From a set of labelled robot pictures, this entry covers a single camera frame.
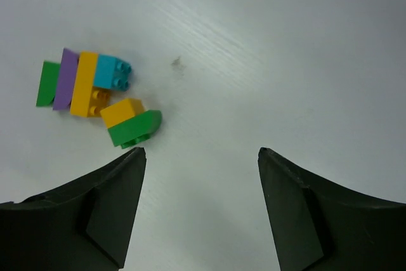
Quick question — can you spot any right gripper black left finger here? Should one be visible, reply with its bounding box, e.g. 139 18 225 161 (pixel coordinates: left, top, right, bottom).
1 147 147 270

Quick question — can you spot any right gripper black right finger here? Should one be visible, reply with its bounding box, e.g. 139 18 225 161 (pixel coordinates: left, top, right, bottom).
258 147 405 270

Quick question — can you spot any green lego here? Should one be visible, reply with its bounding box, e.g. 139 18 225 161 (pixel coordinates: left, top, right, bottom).
108 110 162 149
36 61 60 107

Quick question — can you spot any small yellow square lego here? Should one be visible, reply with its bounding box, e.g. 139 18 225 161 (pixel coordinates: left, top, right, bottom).
100 98 145 128

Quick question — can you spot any yellow cyan lego top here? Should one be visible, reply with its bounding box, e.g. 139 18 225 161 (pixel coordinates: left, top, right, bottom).
70 51 110 117

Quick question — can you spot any cyan lego in pile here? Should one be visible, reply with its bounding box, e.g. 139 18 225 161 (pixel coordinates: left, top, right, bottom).
93 54 132 91

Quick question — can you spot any purple slanted lego in pile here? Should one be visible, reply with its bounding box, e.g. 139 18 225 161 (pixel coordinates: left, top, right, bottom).
53 48 79 110

